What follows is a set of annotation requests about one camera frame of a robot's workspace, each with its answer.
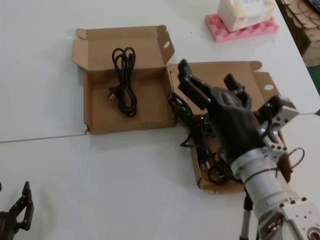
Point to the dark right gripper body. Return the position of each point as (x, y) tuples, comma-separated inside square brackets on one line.
[(235, 125)]

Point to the empty brown cardboard box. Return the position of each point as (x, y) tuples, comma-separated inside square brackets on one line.
[(150, 105)]

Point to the metal tripod leg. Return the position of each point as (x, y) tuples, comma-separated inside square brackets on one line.
[(246, 215)]

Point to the stack of flat cardboard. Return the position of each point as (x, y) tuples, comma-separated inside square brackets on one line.
[(305, 27)]

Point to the black keyboard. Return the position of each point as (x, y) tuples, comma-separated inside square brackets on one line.
[(314, 2)]

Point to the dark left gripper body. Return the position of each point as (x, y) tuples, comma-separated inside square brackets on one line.
[(7, 223)]

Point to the pink foam block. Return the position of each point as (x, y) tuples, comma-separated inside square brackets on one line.
[(225, 35)]

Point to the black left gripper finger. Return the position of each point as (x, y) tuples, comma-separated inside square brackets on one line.
[(25, 207)]

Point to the white carton box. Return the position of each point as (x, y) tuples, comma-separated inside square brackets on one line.
[(235, 15)]

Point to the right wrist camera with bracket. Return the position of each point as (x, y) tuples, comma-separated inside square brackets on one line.
[(285, 112)]

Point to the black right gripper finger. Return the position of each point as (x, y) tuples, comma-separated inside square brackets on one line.
[(236, 87), (195, 87)]

